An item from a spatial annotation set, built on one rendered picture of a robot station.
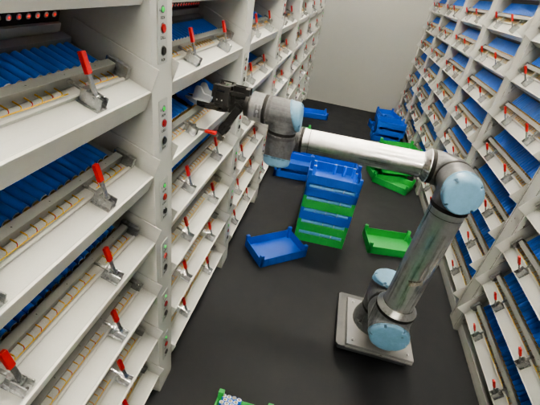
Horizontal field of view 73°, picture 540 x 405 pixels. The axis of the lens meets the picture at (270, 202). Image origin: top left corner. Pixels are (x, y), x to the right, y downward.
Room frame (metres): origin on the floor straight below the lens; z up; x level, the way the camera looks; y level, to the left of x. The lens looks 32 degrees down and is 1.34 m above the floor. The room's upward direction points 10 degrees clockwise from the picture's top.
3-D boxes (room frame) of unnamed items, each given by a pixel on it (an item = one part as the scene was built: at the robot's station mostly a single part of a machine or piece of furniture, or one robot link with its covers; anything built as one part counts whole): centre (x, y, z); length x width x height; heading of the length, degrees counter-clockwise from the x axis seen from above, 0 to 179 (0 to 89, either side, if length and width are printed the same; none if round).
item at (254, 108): (1.12, 0.09, 0.99); 0.10 x 0.05 x 0.09; 172
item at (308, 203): (1.88, -0.34, 0.28); 0.30 x 0.20 x 0.08; 86
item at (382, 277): (1.17, -0.56, 0.27); 0.17 x 0.15 x 0.18; 172
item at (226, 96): (1.13, 0.17, 1.00); 0.12 x 0.08 x 0.09; 82
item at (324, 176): (1.88, -0.34, 0.44); 0.30 x 0.20 x 0.08; 86
